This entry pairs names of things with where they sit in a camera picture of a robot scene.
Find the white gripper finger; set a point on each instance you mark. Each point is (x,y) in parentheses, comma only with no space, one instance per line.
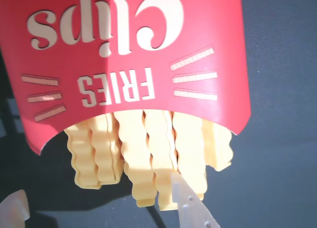
(193,210)
(13,210)

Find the yellow crinkle fry clip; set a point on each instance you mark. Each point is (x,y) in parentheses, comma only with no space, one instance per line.
(115,143)
(190,151)
(135,158)
(81,158)
(102,158)
(218,146)
(158,151)

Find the grey rubber mat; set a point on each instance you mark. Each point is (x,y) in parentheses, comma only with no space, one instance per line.
(284,138)

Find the red fries clips box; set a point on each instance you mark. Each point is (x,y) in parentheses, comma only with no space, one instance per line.
(123,64)

